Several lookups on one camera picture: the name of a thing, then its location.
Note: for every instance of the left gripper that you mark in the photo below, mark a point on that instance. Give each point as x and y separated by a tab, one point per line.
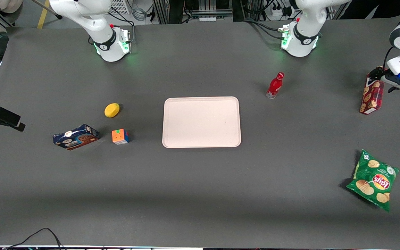
376	74

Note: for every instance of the red cookie box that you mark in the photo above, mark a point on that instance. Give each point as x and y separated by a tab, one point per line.
372	99

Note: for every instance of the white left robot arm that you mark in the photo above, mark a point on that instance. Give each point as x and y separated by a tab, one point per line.
300	45

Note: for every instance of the beige plastic tray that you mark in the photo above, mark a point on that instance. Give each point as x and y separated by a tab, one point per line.
201	121

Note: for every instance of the blue cookie box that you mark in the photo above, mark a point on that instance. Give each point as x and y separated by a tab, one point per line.
76	138

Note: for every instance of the red soda bottle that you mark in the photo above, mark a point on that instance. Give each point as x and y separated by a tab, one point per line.
275	86

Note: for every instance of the green chips bag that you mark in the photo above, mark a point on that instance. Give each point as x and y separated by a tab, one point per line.
373	180

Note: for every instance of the white power strip with plugs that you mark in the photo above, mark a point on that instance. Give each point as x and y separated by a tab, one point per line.
276	13

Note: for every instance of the small white power strip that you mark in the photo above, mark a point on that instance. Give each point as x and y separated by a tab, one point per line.
207	18

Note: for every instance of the colourful puzzle cube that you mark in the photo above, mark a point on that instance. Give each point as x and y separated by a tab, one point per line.
120	136

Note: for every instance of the white mesh basket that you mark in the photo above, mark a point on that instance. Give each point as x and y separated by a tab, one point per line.
120	6

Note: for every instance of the yellow toy lemon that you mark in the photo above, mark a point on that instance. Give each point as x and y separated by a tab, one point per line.
111	110

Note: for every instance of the black tripod leg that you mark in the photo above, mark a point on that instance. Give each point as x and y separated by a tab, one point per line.
52	13

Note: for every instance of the beige round object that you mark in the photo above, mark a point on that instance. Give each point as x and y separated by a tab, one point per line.
10	5

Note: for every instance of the black clamp device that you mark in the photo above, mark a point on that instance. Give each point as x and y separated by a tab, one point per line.
2	116

